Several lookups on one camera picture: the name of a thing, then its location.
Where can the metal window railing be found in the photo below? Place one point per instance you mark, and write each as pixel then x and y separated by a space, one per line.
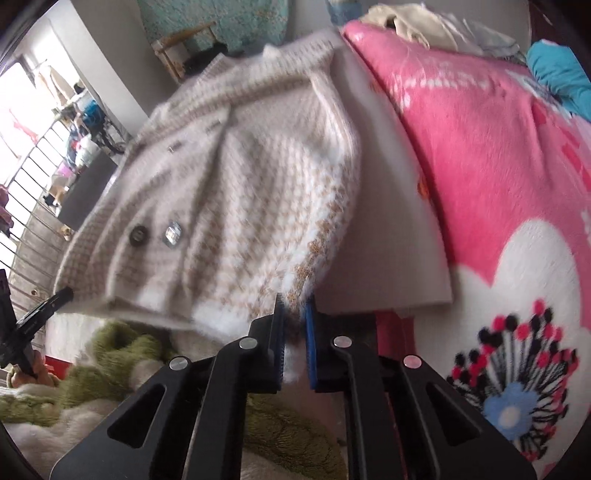
pixel 46 130

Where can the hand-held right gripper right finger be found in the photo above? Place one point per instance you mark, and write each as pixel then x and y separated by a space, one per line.
pixel 310 355

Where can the beige clothes pile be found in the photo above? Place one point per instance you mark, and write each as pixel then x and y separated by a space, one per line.
pixel 406 23

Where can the person's left hand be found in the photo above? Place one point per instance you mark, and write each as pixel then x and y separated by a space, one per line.
pixel 44 369

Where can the red box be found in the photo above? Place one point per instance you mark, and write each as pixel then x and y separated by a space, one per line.
pixel 62 367

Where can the pink floral blanket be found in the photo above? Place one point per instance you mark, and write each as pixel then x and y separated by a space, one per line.
pixel 485 161

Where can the light grey cloth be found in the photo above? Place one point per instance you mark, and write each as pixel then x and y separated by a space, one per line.
pixel 489 39

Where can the black bag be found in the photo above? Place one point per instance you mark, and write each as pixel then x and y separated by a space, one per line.
pixel 205 57

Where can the dark cabinet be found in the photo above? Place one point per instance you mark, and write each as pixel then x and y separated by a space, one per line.
pixel 87 189

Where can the wheelchair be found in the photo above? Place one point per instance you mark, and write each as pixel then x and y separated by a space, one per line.
pixel 104 134

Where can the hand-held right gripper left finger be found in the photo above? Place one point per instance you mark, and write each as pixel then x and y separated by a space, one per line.
pixel 278 350

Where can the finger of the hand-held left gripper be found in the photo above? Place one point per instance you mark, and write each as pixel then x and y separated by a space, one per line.
pixel 53 302

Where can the teal floral cloth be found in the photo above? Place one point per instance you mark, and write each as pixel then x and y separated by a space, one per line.
pixel 221 18

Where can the beige houndstooth coat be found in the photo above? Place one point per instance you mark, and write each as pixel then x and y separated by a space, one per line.
pixel 231 207

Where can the green fluffy cloth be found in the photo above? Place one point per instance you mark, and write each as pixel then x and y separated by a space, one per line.
pixel 101 364

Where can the wooden chair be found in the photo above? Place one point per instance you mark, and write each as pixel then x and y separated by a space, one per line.
pixel 168 50

